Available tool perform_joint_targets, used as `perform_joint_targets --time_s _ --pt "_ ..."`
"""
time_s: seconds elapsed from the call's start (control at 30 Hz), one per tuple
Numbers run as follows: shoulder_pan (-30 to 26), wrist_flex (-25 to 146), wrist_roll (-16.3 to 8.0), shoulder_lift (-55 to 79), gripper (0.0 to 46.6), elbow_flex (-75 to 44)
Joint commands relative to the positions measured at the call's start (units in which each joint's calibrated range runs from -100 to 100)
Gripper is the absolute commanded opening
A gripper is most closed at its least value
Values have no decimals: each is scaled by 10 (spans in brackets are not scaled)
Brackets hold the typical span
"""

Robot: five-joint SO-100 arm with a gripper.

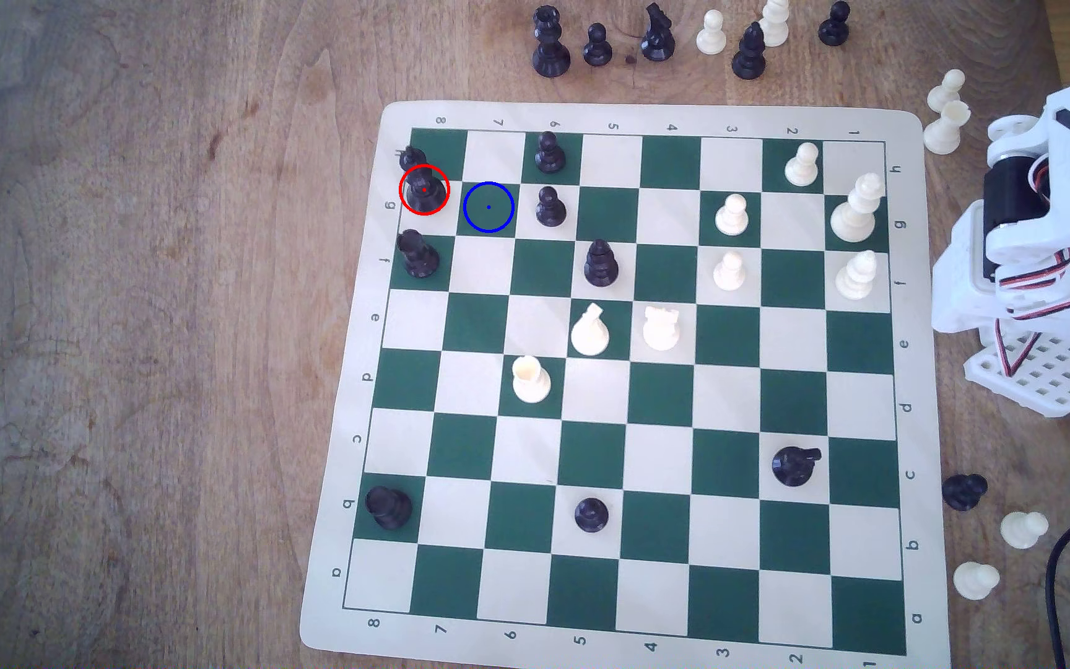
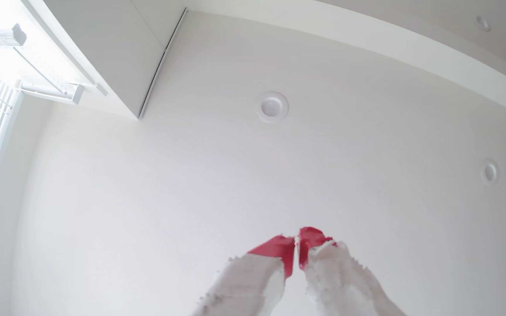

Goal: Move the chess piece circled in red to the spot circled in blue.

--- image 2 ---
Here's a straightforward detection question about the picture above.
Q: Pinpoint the white blind head rail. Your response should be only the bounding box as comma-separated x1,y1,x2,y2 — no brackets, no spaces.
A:
15,80,85,105

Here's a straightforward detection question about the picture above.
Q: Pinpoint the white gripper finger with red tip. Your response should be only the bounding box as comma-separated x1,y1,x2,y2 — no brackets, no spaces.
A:
298,226,408,316
191,235,296,316

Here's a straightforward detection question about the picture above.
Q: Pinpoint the white raised blind stack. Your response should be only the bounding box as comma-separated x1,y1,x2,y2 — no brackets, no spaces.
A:
0,23,28,47

